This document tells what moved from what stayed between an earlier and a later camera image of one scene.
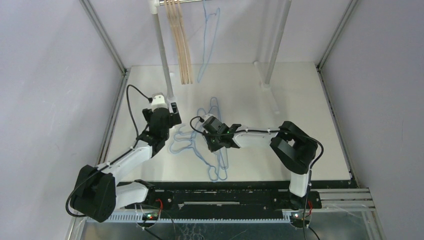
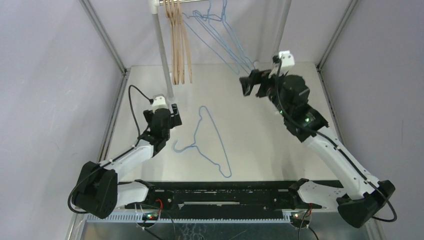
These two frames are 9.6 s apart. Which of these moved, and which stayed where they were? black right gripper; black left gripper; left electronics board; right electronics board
Moved: black right gripper
Stayed: black left gripper; right electronics board; left electronics board
